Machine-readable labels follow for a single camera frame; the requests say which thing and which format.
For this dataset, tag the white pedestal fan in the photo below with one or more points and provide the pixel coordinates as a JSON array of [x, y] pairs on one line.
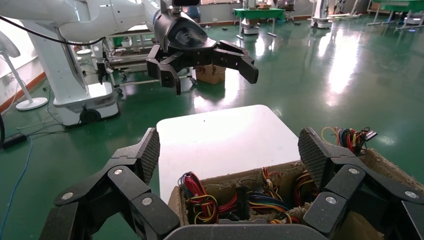
[[31, 103]]

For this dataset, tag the left wrist camera housing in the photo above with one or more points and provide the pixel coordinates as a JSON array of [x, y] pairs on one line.
[[185, 2]]

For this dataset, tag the green table white frame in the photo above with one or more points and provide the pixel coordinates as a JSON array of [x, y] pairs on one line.
[[400, 6]]

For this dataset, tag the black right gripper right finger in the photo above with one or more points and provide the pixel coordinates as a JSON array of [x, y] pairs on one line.
[[344, 185]]

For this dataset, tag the metal frame trolley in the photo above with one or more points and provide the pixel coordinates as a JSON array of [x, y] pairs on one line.
[[132, 59]]

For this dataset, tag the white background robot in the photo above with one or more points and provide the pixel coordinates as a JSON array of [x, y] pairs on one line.
[[321, 16]]

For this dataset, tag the white robot column and base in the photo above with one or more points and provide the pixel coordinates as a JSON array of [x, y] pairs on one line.
[[66, 76]]

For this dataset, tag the green clothed table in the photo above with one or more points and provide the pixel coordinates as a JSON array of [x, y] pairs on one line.
[[258, 14]]

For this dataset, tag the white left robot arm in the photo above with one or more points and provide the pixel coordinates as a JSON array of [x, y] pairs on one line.
[[99, 18]]

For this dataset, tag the torn cardboard divider box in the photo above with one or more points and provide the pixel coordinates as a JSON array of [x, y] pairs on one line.
[[222, 187]]

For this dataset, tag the black power brick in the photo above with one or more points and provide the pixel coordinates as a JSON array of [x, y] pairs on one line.
[[15, 140]]

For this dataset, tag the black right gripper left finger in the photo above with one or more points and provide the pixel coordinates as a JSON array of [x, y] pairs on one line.
[[129, 179]]

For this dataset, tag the small brown cardboard carton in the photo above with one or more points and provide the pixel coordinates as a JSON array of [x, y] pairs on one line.
[[212, 74]]

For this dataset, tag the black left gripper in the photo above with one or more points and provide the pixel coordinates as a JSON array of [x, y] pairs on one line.
[[182, 33]]

